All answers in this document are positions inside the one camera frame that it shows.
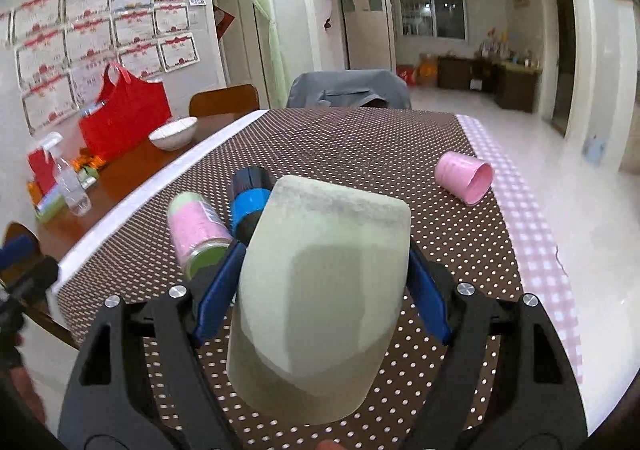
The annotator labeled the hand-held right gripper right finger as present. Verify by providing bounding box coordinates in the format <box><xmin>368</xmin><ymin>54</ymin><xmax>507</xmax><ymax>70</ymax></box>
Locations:
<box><xmin>400</xmin><ymin>249</ymin><xmax>589</xmax><ymax>450</ymax></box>

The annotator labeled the white bowl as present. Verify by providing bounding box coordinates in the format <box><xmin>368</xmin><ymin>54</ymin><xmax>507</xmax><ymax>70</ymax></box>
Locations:
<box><xmin>148</xmin><ymin>117</ymin><xmax>199</xmax><ymax>151</ymax></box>

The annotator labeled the blue dustpan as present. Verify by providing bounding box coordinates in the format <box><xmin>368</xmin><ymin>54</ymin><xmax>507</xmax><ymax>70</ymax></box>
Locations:
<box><xmin>584</xmin><ymin>134</ymin><xmax>609</xmax><ymax>169</ymax></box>

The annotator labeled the black and blue cup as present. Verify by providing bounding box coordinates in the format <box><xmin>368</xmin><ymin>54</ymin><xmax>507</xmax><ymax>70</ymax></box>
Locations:
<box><xmin>227</xmin><ymin>168</ymin><xmax>274</xmax><ymax>241</ymax></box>

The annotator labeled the dark wooden cabinet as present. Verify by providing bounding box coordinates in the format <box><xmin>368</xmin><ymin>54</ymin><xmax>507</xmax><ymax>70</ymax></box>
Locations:
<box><xmin>436</xmin><ymin>54</ymin><xmax>543</xmax><ymax>113</ymax></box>

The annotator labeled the window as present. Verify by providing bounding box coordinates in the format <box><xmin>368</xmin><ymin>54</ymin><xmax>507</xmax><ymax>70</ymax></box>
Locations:
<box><xmin>397</xmin><ymin>0</ymin><xmax>469</xmax><ymax>40</ymax></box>

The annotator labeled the red door decoration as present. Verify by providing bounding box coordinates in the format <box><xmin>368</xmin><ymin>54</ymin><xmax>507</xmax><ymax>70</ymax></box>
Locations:
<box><xmin>214</xmin><ymin>4</ymin><xmax>236</xmax><ymax>43</ymax></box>

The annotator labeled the grey covered chair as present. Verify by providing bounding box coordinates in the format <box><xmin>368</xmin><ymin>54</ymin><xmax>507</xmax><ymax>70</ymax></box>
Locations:
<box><xmin>286</xmin><ymin>69</ymin><xmax>413</xmax><ymax>110</ymax></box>

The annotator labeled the brown polka dot tablecloth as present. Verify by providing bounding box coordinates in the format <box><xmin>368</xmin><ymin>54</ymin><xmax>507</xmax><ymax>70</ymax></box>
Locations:
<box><xmin>51</xmin><ymin>108</ymin><xmax>526</xmax><ymax>450</ymax></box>

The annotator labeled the group of wall certificates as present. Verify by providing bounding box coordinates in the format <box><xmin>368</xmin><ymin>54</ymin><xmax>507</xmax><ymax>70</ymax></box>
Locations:
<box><xmin>0</xmin><ymin>0</ymin><xmax>202</xmax><ymax>137</ymax></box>

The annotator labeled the pink checked tablecloth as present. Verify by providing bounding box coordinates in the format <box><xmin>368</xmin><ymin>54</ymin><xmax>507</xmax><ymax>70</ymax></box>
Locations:
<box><xmin>455</xmin><ymin>114</ymin><xmax>585</xmax><ymax>387</ymax></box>

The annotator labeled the white spray bottle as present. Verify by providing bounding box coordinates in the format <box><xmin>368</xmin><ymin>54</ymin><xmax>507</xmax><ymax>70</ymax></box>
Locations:
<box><xmin>39</xmin><ymin>132</ymin><xmax>65</xmax><ymax>171</ymax></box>

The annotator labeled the pale green cup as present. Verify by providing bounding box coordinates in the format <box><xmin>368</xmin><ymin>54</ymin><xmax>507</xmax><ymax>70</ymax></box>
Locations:
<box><xmin>226</xmin><ymin>175</ymin><xmax>412</xmax><ymax>426</ymax></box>

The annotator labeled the clear water bottle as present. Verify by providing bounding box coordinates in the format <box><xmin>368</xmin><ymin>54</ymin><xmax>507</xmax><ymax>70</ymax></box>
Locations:
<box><xmin>53</xmin><ymin>156</ymin><xmax>92</xmax><ymax>217</ymax></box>

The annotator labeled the green packet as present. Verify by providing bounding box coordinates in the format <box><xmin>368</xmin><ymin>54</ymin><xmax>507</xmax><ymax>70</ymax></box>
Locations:
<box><xmin>34</xmin><ymin>165</ymin><xmax>101</xmax><ymax>223</ymax></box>

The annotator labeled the red plastic basket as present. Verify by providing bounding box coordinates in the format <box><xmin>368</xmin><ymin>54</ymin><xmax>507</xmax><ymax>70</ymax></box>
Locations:
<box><xmin>79</xmin><ymin>62</ymin><xmax>172</xmax><ymax>161</ymax></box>

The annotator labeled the green curtain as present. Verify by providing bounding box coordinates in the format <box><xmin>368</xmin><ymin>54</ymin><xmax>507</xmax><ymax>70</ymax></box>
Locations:
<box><xmin>207</xmin><ymin>0</ymin><xmax>288</xmax><ymax>108</ymax></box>

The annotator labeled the red packet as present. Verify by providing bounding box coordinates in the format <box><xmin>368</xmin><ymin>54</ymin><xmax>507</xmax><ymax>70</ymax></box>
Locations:
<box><xmin>27</xmin><ymin>149</ymin><xmax>57</xmax><ymax>195</ymax></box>

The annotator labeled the wooden chair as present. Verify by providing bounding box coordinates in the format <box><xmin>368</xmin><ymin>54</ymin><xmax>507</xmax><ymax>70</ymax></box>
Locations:
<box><xmin>0</xmin><ymin>222</ymin><xmax>81</xmax><ymax>347</ymax></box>
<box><xmin>188</xmin><ymin>84</ymin><xmax>261</xmax><ymax>117</ymax></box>

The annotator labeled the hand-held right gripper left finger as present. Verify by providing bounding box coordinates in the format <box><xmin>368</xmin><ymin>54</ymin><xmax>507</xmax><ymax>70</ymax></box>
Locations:
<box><xmin>57</xmin><ymin>241</ymin><xmax>248</xmax><ymax>450</ymax></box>

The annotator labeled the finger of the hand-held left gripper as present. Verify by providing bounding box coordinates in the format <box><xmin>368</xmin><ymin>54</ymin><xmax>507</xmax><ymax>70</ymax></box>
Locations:
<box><xmin>0</xmin><ymin>235</ymin><xmax>61</xmax><ymax>313</ymax></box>

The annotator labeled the pink and green cup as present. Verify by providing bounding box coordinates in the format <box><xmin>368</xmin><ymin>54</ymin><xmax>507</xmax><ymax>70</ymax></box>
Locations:
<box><xmin>167</xmin><ymin>192</ymin><xmax>234</xmax><ymax>281</ymax></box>

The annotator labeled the white refrigerator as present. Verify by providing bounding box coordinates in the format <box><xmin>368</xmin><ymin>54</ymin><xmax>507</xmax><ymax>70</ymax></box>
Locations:
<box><xmin>340</xmin><ymin>0</ymin><xmax>397</xmax><ymax>72</ymax></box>

